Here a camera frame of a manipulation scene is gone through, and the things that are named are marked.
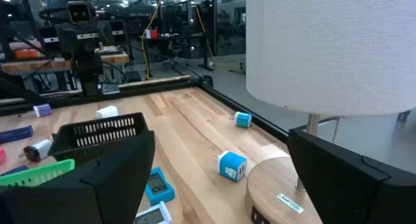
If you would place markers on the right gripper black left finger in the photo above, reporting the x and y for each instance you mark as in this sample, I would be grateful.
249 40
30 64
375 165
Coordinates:
97 198

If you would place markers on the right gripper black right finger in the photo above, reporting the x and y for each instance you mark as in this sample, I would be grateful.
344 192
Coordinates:
351 198

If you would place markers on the purple white USB charger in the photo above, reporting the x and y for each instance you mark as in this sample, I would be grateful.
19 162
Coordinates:
44 110

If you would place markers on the pink white USB charger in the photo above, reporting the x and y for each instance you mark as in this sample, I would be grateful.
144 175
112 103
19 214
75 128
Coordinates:
2 156

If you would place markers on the blue white USB charger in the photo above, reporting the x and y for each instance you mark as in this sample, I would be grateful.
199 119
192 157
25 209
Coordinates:
232 165
243 120

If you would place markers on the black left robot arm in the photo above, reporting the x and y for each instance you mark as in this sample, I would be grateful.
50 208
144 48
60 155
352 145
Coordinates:
86 55

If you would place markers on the green plastic basket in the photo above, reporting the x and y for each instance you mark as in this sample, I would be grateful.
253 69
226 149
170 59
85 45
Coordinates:
58 167

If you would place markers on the wooden workbench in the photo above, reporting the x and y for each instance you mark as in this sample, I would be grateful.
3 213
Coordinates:
113 58

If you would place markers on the black plastic basket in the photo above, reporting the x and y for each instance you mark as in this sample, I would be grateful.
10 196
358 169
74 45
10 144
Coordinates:
65 139

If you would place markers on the orange box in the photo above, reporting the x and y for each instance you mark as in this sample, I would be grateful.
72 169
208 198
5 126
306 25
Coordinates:
26 53

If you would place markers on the white digital clock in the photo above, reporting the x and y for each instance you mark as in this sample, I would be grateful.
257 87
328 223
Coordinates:
164 211

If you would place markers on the white-red small block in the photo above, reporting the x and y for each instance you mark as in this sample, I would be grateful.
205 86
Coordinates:
39 149

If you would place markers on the red container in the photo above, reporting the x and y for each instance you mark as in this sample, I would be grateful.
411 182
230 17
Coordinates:
154 33

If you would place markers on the black desk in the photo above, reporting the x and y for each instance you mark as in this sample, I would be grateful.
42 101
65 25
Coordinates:
204 55

